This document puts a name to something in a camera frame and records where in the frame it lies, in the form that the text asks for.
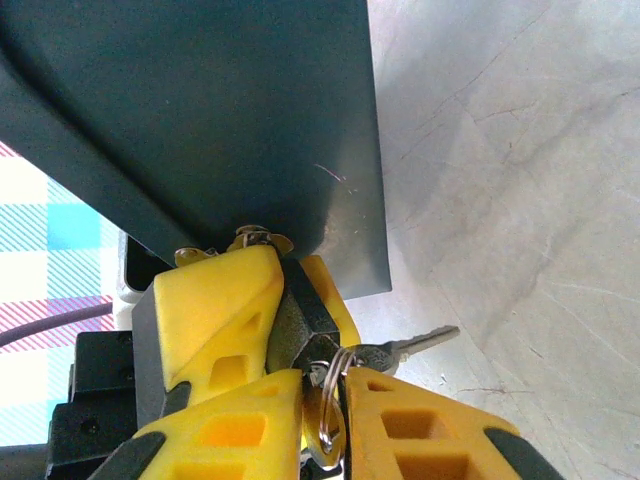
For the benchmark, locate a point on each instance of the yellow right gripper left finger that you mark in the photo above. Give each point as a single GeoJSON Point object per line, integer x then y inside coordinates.
{"type": "Point", "coordinates": [225, 440]}

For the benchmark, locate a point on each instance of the starry night tin box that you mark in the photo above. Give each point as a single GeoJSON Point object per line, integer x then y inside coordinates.
{"type": "Point", "coordinates": [200, 125]}

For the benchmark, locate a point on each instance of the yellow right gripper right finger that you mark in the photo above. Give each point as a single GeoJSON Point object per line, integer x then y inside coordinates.
{"type": "Point", "coordinates": [425, 440]}

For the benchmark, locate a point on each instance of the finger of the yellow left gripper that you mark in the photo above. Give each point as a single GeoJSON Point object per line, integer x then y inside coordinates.
{"type": "Point", "coordinates": [220, 310]}
{"type": "Point", "coordinates": [335, 305]}

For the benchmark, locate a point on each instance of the small dark padlock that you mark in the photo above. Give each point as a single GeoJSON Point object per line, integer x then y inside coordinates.
{"type": "Point", "coordinates": [300, 320]}

